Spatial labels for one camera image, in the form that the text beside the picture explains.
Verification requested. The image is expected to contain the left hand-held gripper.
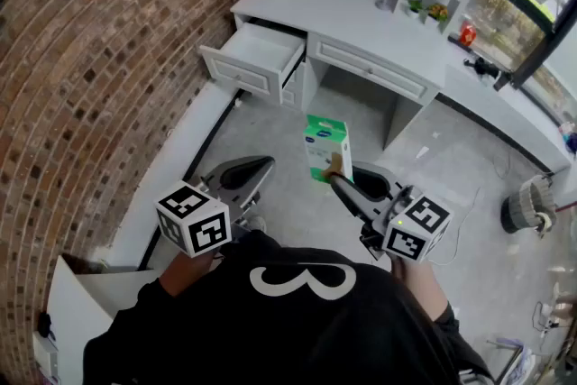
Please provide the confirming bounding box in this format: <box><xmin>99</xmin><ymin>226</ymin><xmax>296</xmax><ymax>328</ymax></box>
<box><xmin>154</xmin><ymin>154</ymin><xmax>277</xmax><ymax>259</ymax></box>

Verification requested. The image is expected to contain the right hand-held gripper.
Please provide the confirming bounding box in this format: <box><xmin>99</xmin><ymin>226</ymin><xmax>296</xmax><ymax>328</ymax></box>
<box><xmin>322</xmin><ymin>151</ymin><xmax>453</xmax><ymax>263</ymax></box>

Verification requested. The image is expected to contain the green and white small item box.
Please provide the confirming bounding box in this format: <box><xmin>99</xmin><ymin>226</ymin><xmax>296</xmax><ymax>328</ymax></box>
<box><xmin>302</xmin><ymin>114</ymin><xmax>354</xmax><ymax>185</ymax></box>

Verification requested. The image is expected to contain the person's right forearm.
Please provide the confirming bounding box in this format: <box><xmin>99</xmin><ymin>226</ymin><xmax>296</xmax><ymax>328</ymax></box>
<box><xmin>389</xmin><ymin>258</ymin><xmax>452</xmax><ymax>323</ymax></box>

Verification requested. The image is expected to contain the person's left forearm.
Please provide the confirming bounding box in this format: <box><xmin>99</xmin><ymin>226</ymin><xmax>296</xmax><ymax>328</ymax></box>
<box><xmin>158</xmin><ymin>248</ymin><xmax>223</xmax><ymax>298</ymax></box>

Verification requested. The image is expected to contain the white closed wide drawer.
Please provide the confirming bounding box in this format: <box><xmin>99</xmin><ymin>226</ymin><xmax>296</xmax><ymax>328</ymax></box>
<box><xmin>309</xmin><ymin>38</ymin><xmax>430</xmax><ymax>104</ymax></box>

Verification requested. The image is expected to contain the person's grey shoe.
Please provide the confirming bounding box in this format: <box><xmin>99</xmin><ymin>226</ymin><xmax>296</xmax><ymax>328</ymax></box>
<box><xmin>244</xmin><ymin>215</ymin><xmax>268</xmax><ymax>234</ymax></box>

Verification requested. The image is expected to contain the person's black printed shirt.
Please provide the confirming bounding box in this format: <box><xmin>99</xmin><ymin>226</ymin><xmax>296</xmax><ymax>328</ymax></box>
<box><xmin>82</xmin><ymin>229</ymin><xmax>495</xmax><ymax>385</ymax></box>

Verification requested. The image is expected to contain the woven basket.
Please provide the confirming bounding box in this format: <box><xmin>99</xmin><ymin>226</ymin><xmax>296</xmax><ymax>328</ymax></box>
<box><xmin>499</xmin><ymin>174</ymin><xmax>559</xmax><ymax>239</ymax></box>

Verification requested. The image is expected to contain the black device on sill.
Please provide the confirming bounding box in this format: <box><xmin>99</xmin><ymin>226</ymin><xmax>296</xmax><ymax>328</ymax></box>
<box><xmin>463</xmin><ymin>56</ymin><xmax>500</xmax><ymax>78</ymax></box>

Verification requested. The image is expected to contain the white desk with hutch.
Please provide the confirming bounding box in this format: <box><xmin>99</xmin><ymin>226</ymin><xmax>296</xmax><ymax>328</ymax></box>
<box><xmin>199</xmin><ymin>0</ymin><xmax>506</xmax><ymax>150</ymax></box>

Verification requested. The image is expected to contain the red packet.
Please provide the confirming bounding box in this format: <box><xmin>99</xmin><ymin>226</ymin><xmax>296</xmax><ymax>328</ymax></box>
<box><xmin>458</xmin><ymin>21</ymin><xmax>480</xmax><ymax>47</ymax></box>

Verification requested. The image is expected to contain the small orange potted plant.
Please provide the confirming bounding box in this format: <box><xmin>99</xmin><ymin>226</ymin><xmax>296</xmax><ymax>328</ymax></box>
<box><xmin>426</xmin><ymin>2</ymin><xmax>450</xmax><ymax>23</ymax></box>

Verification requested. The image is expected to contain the white board panel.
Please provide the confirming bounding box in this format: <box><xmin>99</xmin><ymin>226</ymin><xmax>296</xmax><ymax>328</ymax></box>
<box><xmin>32</xmin><ymin>254</ymin><xmax>155</xmax><ymax>385</ymax></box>

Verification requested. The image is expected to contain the white cable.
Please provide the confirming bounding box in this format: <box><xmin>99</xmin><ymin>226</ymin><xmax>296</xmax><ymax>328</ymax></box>
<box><xmin>423</xmin><ymin>148</ymin><xmax>515</xmax><ymax>267</ymax></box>

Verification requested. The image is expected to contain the black window frame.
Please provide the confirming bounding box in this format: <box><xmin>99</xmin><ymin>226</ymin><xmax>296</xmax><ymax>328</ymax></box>
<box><xmin>480</xmin><ymin>0</ymin><xmax>577</xmax><ymax>92</ymax></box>

